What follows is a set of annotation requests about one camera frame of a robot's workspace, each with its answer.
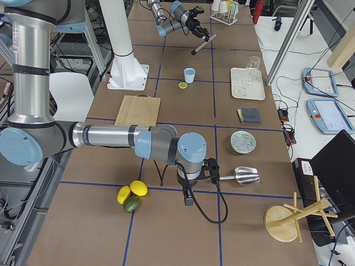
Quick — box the white chair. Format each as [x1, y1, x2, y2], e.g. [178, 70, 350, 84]
[49, 72, 94, 122]

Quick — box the black laptop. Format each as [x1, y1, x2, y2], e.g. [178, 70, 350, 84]
[292, 130, 354, 223]

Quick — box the yellow lemon toy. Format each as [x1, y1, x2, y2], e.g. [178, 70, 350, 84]
[129, 180, 148, 196]
[116, 186, 131, 204]

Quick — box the blue teach pendant near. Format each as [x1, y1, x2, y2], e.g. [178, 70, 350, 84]
[306, 99, 354, 135]

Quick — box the white cup in rack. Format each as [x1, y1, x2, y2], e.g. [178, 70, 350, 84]
[217, 1, 228, 14]

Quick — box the round wooden stand base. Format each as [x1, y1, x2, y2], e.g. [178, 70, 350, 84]
[263, 176, 338, 242]

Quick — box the green bowl of ice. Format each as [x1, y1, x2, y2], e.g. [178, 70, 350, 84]
[230, 131, 256, 154]

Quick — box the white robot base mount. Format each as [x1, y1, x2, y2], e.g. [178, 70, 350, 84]
[107, 62, 149, 91]

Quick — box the pink cup in rack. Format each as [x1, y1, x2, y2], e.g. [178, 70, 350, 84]
[211, 0, 220, 12]

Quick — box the folded grey cloth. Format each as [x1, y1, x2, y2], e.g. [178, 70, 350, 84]
[237, 107, 262, 124]

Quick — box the green lime toy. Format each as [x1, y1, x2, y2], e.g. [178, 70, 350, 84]
[123, 196, 140, 213]

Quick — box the white wire cup rack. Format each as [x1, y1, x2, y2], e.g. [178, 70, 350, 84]
[210, 10, 237, 25]

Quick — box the steel muddler black tip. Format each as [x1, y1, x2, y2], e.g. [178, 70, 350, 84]
[191, 33, 217, 55]

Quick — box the red cylinder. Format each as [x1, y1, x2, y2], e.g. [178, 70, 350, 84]
[252, 0, 264, 25]

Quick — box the light blue cup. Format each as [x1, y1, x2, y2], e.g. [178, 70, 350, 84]
[184, 68, 196, 84]

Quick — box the blue teach pendant far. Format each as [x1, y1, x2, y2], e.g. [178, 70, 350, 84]
[302, 68, 339, 97]

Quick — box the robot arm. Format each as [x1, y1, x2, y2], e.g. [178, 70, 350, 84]
[146, 1, 210, 42]
[1, 1, 208, 206]

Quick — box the cream bear print tray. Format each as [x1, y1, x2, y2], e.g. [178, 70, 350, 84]
[230, 68, 266, 101]

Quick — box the blue teach pendant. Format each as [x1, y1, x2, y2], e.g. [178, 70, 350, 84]
[302, 68, 339, 97]
[306, 99, 354, 135]

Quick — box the steel ice scoop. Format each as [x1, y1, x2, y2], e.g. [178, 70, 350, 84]
[220, 166, 260, 186]

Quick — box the wooden cutting board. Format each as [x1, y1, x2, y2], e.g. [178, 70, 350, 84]
[114, 95, 160, 126]

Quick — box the aluminium frame post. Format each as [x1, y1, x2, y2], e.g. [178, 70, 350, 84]
[266, 0, 315, 86]

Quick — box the clear wine glass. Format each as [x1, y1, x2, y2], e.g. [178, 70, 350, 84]
[244, 56, 260, 85]

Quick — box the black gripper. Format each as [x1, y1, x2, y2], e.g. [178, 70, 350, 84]
[185, 7, 210, 41]
[177, 177, 198, 206]

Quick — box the green cup in rack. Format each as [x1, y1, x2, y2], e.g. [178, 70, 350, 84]
[229, 1, 239, 17]

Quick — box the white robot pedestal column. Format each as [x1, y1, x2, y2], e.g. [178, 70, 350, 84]
[99, 0, 133, 57]

